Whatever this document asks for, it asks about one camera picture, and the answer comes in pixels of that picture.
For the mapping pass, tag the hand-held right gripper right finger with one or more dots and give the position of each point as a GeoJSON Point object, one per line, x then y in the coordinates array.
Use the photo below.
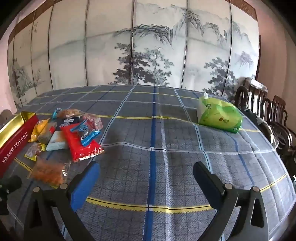
{"type": "Point", "coordinates": [208, 185]}

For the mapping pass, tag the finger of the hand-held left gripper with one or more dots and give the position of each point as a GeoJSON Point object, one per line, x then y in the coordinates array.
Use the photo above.
{"type": "Point", "coordinates": [11, 183]}

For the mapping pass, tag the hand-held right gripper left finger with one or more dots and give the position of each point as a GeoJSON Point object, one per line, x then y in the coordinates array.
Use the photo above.
{"type": "Point", "coordinates": [85, 185]}

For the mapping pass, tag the clear orange snack packet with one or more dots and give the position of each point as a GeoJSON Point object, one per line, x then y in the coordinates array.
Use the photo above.
{"type": "Point", "coordinates": [49, 172]}

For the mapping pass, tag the red tin box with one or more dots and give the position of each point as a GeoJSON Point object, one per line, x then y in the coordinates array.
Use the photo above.
{"type": "Point", "coordinates": [13, 143]}

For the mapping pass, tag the yellow-edged nut packet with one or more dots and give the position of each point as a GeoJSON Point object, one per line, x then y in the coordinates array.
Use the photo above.
{"type": "Point", "coordinates": [34, 150]}

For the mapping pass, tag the red snack packet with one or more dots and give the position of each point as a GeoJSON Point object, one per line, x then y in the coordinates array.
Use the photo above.
{"type": "Point", "coordinates": [76, 144]}

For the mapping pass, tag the blue candy packet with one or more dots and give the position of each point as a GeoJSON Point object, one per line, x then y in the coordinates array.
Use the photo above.
{"type": "Point", "coordinates": [86, 136]}

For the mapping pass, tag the light blue cracker packet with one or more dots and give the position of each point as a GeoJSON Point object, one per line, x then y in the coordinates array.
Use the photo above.
{"type": "Point", "coordinates": [56, 141]}

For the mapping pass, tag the orange seed packet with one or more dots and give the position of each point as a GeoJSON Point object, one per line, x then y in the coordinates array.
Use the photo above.
{"type": "Point", "coordinates": [39, 129]}

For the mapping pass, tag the pink snack packet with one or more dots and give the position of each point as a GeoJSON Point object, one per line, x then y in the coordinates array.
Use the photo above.
{"type": "Point", "coordinates": [93, 121]}

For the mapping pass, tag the navy snack packet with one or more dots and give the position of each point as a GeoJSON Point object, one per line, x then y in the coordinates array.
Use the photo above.
{"type": "Point", "coordinates": [66, 123]}

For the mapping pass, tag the clear brown snack packet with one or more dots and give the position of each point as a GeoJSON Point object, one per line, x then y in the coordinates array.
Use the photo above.
{"type": "Point", "coordinates": [69, 113]}

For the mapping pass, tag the teal candy packet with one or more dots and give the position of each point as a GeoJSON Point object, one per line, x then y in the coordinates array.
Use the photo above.
{"type": "Point", "coordinates": [54, 114]}

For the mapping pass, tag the green tissue pack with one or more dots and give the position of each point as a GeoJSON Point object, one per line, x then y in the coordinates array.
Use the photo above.
{"type": "Point", "coordinates": [217, 115]}

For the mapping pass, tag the plaid tablecloth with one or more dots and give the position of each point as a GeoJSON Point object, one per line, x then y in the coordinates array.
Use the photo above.
{"type": "Point", "coordinates": [161, 129]}

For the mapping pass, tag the dark wooden chair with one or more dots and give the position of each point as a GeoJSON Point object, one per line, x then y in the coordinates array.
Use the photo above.
{"type": "Point", "coordinates": [277, 109]}
{"type": "Point", "coordinates": [285, 139]}
{"type": "Point", "coordinates": [251, 92]}

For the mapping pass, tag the painted folding screen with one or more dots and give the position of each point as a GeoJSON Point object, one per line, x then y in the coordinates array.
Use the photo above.
{"type": "Point", "coordinates": [104, 58]}

